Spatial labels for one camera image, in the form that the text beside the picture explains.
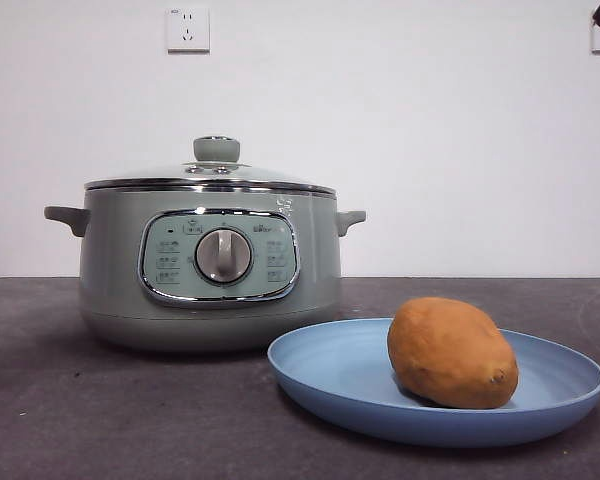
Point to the brown potato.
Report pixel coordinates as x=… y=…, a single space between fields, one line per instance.
x=450 y=355

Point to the glass lid with green knob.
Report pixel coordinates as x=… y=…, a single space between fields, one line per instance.
x=217 y=149

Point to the blue round plate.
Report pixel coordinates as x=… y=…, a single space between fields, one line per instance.
x=330 y=370

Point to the pale green electric steamer pot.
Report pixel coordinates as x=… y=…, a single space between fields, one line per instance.
x=115 y=260

